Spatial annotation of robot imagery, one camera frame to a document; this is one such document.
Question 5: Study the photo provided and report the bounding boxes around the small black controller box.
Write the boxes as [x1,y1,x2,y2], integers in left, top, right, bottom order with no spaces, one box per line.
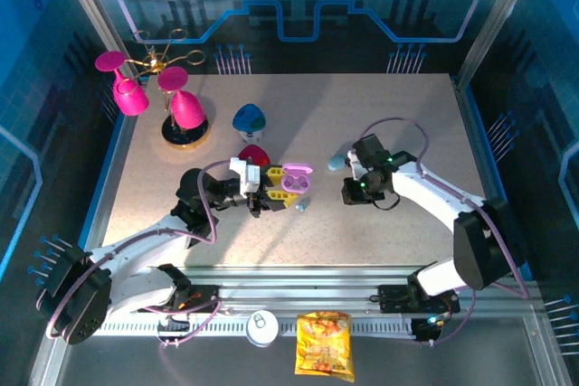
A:
[413,316,443,347]

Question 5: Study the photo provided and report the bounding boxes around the white slotted cable duct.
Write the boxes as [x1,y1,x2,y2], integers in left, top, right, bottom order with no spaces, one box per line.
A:
[70,318,415,337]

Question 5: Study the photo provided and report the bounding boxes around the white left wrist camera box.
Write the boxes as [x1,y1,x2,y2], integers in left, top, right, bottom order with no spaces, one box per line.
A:
[229,157,262,200]

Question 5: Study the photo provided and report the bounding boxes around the red mushroom toy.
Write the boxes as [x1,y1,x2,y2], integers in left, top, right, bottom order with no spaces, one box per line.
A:
[238,144,271,165]

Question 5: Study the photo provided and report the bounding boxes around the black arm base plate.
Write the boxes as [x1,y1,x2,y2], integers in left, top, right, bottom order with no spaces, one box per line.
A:
[135,284,223,315]
[377,284,460,315]

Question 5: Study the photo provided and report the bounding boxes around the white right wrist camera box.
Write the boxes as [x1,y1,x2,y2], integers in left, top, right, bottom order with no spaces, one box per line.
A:
[345,147,364,172]

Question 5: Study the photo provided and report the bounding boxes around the pink wine glass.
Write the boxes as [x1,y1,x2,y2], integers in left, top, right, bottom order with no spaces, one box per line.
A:
[157,65,207,130]
[93,50,150,117]

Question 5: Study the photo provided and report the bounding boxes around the purple earbud case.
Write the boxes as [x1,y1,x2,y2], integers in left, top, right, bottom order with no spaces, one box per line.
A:
[280,162,316,196]

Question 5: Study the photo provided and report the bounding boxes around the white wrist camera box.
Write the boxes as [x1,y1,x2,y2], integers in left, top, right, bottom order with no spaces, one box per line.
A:
[229,157,262,200]
[345,147,364,172]

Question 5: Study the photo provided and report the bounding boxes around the aluminium frame rail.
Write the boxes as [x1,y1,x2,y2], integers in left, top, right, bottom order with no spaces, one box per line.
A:
[56,266,542,315]

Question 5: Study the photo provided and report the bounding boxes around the yellow snack bag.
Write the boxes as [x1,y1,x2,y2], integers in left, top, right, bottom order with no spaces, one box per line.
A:
[294,311,356,383]

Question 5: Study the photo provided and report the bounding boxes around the blue mushroom toy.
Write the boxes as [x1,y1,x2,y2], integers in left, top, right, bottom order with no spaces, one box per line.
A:
[232,103,267,143]

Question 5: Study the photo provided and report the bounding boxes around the aluminium frame post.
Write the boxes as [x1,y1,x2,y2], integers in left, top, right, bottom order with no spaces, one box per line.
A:
[454,0,544,84]
[48,0,139,84]

